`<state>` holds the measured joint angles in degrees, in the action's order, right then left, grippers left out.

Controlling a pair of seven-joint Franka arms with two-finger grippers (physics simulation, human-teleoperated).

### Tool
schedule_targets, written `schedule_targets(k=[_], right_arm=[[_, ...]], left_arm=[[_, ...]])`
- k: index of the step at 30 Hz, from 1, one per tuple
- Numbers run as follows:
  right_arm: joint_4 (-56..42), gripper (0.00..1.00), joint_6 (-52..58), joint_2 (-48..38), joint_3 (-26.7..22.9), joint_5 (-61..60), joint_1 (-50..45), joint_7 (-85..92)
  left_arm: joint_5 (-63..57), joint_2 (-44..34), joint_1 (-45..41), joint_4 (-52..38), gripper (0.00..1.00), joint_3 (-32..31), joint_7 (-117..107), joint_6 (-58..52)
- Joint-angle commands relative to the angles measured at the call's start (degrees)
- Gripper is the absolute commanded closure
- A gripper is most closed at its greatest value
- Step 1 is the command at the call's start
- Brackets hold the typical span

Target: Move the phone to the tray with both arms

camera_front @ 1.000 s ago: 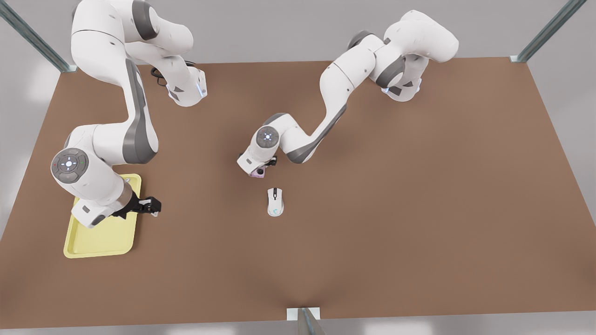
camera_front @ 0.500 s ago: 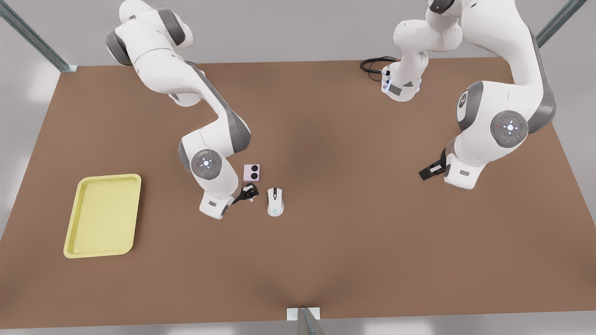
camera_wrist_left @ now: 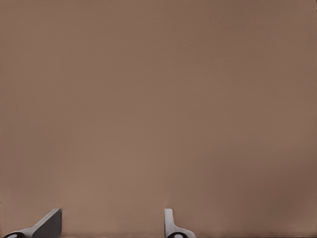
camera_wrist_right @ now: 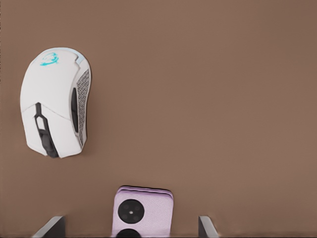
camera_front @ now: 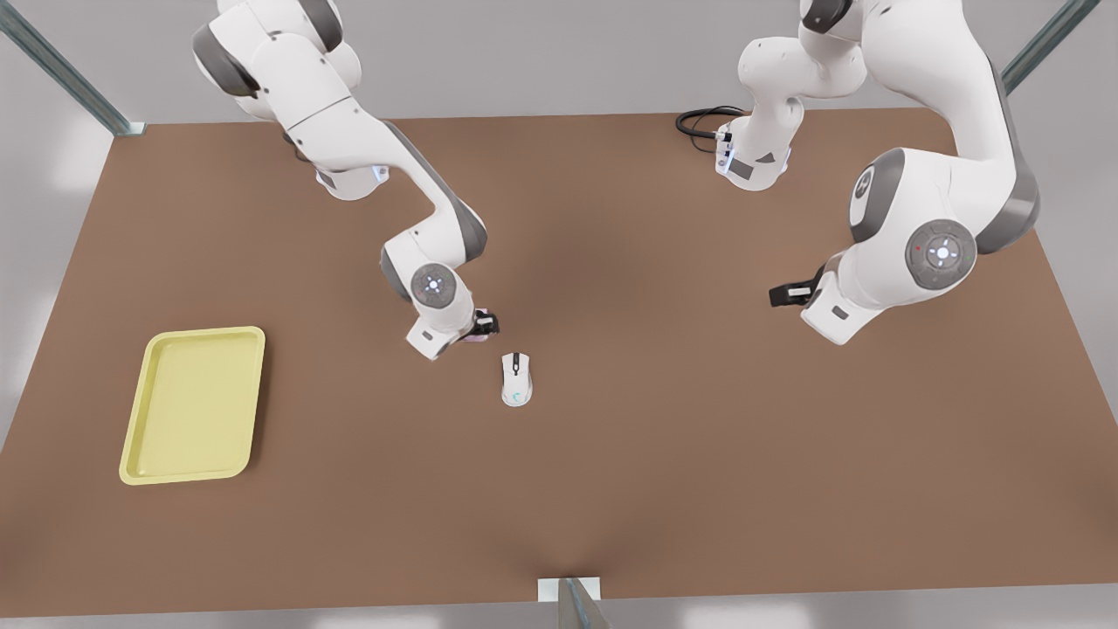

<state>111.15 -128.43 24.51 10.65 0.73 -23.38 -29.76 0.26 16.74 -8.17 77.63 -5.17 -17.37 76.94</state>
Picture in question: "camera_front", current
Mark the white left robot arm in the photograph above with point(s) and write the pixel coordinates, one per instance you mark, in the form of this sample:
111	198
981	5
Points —
926	201

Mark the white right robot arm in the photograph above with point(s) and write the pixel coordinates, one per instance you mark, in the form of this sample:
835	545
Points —
349	131

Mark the white computer mouse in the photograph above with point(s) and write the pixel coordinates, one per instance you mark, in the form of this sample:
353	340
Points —
516	379

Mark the yellow rectangular tray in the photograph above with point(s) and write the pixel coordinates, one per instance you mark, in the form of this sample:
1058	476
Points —
192	405

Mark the silver frame post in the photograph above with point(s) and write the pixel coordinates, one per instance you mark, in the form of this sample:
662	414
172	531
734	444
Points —
1044	42
61	65
576	603

